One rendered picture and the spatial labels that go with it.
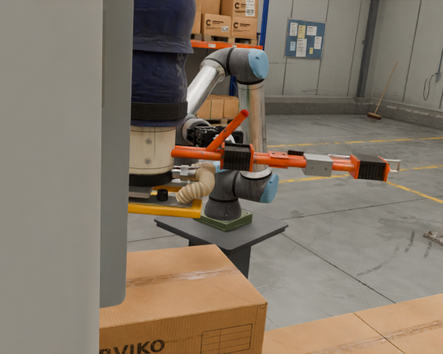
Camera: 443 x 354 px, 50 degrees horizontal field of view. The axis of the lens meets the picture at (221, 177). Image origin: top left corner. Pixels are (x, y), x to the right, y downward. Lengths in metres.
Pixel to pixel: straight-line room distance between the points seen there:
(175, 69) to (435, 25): 12.15
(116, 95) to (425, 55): 13.02
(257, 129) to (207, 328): 1.03
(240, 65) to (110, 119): 1.74
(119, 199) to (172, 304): 1.06
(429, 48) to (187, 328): 12.24
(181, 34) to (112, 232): 0.92
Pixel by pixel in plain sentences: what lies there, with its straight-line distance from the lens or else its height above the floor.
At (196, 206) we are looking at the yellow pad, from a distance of 1.20.
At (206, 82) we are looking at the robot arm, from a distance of 1.95.
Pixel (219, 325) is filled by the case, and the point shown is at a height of 0.90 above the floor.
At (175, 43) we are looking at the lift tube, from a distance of 1.17.
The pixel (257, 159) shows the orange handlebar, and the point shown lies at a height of 1.35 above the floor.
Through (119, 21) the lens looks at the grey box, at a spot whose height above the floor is 1.64.
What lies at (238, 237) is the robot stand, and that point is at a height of 0.75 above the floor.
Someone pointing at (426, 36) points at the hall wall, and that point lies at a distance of 13.29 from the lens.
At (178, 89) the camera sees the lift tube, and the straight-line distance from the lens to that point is 1.19.
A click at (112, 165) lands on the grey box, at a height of 1.56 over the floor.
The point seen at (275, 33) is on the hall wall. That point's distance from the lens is 11.85.
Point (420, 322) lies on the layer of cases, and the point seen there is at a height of 0.54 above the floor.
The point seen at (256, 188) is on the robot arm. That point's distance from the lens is 2.23.
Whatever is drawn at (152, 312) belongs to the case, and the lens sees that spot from 1.30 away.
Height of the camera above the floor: 1.63
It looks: 16 degrees down
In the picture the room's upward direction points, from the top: 5 degrees clockwise
